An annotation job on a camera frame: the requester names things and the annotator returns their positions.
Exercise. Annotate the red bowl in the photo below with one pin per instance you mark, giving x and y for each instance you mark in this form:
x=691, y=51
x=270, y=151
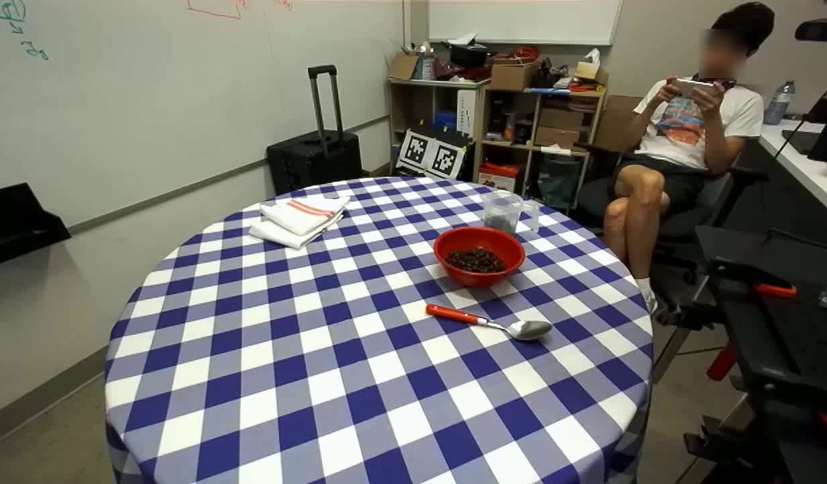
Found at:
x=454, y=275

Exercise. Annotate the heap of dark beans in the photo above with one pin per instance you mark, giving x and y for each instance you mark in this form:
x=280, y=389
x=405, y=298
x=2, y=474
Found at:
x=476, y=261

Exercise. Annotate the black white marker board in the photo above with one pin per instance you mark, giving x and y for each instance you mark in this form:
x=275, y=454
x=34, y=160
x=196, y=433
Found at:
x=432, y=156

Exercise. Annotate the clear plastic measuring cup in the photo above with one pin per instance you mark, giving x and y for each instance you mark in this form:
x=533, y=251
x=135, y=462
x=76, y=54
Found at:
x=501, y=214

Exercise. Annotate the folded white orange-striped towel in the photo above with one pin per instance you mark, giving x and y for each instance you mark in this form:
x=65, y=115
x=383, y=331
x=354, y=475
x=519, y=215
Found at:
x=304, y=212

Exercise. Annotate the black suitcase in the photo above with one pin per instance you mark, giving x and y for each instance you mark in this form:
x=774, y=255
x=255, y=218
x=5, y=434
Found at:
x=312, y=165

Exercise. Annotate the narrow wooden shelf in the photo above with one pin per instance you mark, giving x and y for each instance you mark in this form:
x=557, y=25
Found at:
x=417, y=107

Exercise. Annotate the blue white checkered tablecloth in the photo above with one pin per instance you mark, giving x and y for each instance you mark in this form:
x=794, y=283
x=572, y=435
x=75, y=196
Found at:
x=333, y=376

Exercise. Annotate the open brown cardboard box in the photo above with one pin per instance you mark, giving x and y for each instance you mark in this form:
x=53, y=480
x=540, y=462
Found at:
x=403, y=67

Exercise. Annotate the wide wooden shelf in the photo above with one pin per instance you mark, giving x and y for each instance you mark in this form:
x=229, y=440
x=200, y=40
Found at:
x=561, y=121

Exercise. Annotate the large flat cardboard box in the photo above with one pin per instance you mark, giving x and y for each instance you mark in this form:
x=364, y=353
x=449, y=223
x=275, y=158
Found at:
x=615, y=121

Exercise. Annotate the tissue box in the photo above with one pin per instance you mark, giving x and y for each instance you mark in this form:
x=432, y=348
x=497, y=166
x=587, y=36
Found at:
x=588, y=67

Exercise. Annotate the black office chair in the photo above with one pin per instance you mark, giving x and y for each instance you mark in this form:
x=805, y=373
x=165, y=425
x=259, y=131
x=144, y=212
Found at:
x=689, y=222

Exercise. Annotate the person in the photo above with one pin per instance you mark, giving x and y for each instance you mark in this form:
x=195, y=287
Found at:
x=682, y=128

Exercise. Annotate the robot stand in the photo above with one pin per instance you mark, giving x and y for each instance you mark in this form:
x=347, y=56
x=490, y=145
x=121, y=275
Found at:
x=776, y=349

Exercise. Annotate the clear water bottle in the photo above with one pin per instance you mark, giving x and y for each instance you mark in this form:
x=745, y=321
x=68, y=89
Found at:
x=778, y=106

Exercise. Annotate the white desk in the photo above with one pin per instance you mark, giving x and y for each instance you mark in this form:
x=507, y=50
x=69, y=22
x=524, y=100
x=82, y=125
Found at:
x=800, y=168

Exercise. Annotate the small wall whiteboard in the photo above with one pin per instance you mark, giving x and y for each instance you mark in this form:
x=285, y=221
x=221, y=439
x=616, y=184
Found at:
x=521, y=20

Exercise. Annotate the large wall whiteboard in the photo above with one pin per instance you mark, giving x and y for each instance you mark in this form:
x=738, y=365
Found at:
x=151, y=101

